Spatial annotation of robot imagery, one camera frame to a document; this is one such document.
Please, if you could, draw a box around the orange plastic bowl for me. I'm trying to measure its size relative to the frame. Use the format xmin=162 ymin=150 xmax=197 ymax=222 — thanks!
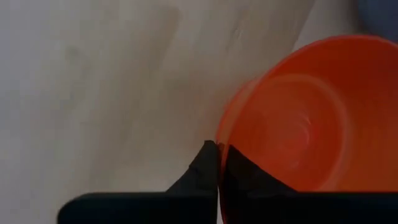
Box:
xmin=215 ymin=34 xmax=398 ymax=193

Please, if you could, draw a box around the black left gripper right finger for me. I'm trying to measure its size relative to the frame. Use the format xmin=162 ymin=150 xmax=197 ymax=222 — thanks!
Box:
xmin=218 ymin=144 xmax=398 ymax=224

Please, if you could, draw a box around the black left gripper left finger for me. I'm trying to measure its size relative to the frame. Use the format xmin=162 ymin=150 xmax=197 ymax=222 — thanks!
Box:
xmin=57 ymin=139 xmax=221 ymax=224

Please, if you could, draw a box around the blue plastic bowl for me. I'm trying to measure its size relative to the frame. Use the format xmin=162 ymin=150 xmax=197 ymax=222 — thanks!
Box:
xmin=356 ymin=0 xmax=398 ymax=44

